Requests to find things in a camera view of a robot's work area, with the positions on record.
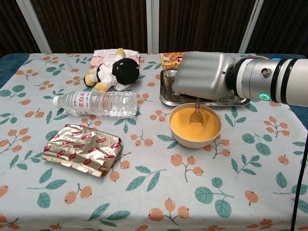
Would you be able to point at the yellow bowl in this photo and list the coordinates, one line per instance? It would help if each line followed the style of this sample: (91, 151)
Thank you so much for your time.
(195, 142)

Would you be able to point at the floral print tablecloth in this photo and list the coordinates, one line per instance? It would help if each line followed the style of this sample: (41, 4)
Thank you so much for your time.
(144, 192)

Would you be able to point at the dark ribbed partition panel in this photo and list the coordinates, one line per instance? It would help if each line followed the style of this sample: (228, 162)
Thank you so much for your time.
(96, 24)
(284, 24)
(204, 24)
(14, 24)

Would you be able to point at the metal spoon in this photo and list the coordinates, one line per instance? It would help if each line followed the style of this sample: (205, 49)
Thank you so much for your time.
(196, 118)

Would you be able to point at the pink wet wipes pack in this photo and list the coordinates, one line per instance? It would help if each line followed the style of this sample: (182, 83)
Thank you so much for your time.
(101, 57)

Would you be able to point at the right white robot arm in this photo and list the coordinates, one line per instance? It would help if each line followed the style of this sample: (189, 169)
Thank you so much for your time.
(276, 81)

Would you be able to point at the rectangular steel tray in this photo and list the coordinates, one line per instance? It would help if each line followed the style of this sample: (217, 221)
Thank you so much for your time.
(168, 96)

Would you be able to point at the gold foil snack bag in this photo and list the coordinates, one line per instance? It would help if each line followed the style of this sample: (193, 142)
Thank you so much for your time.
(81, 149)

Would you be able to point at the plush doll with black hair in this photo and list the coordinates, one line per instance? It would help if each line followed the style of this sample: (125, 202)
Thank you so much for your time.
(125, 72)

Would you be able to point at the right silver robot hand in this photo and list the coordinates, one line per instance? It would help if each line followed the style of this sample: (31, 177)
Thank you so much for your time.
(202, 74)

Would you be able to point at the orange curry box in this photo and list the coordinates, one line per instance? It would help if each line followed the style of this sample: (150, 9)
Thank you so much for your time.
(170, 60)

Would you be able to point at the clear plastic water bottle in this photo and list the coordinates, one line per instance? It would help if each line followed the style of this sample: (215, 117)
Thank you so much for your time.
(103, 103)

